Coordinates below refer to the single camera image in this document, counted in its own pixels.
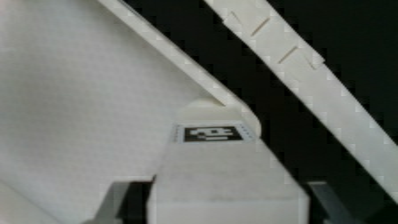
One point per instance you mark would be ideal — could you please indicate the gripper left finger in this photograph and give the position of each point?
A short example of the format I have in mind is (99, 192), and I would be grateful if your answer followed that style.
(122, 208)

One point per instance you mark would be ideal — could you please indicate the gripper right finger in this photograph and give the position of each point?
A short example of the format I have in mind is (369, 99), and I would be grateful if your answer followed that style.
(337, 214)

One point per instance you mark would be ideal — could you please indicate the white desk leg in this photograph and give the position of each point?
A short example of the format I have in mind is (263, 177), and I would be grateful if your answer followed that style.
(222, 184)

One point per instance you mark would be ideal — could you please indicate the white desk top tray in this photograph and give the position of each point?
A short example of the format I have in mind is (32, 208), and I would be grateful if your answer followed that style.
(96, 82)

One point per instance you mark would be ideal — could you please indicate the white front fence bar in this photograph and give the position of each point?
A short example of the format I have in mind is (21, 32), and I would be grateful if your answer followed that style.
(296, 65)

